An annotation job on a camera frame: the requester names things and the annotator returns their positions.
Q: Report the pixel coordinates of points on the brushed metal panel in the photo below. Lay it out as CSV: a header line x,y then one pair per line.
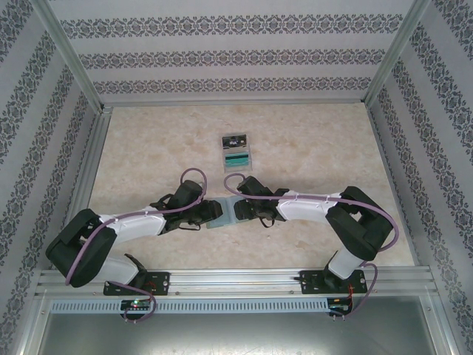
x,y
236,336

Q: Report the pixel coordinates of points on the small circuit board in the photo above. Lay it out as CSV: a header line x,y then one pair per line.
x,y
136,304
338,307

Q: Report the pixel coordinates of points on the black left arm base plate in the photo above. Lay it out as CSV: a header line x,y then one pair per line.
x,y
159,283

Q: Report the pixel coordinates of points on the aluminium side rail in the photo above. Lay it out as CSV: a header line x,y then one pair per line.
x,y
88,166
391,166

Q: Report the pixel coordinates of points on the teal VIP card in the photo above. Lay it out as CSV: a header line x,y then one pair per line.
x,y
238,161

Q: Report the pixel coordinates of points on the clear plastic case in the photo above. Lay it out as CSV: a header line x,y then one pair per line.
x,y
228,211

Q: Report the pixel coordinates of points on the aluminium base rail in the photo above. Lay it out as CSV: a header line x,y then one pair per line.
x,y
236,283

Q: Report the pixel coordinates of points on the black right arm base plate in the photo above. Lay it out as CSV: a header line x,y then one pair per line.
x,y
310,283

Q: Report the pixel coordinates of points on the aluminium frame crossbar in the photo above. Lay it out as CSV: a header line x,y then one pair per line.
x,y
236,103

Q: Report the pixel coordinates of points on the aluminium frame post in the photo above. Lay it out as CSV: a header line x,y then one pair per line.
x,y
394,55
72,55

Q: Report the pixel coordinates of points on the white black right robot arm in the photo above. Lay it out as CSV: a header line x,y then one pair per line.
x,y
306,206

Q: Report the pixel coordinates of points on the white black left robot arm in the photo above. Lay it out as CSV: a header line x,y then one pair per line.
x,y
140,225

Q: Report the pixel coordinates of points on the black VIP card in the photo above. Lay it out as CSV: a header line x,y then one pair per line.
x,y
234,142

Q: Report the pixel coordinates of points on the clear acrylic card stand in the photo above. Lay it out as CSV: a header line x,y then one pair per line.
x,y
236,151

